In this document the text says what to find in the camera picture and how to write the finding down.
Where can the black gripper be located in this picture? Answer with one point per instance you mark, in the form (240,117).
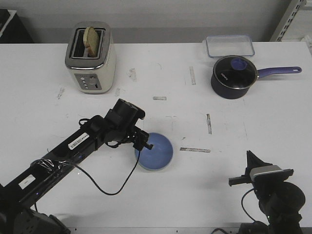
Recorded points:
(138,137)
(263,181)

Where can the blue bowl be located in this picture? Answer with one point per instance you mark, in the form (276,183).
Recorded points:
(159,156)

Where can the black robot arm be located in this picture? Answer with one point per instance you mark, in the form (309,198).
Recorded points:
(279,200)
(19,195)

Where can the dark blue saucepan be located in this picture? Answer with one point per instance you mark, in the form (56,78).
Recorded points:
(230,93)

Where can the glass pot lid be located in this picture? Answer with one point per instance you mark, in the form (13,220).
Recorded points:
(235,72)

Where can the cream and silver toaster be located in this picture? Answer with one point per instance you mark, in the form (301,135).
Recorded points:
(91,75)

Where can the clear plastic food container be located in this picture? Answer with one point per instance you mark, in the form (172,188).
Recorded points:
(225,45)

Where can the slice of toast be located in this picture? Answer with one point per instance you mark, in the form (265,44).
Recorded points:
(91,41)

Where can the white metal shelf upright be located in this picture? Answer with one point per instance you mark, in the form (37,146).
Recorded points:
(286,20)

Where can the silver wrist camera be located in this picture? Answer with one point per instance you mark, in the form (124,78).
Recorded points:
(265,170)

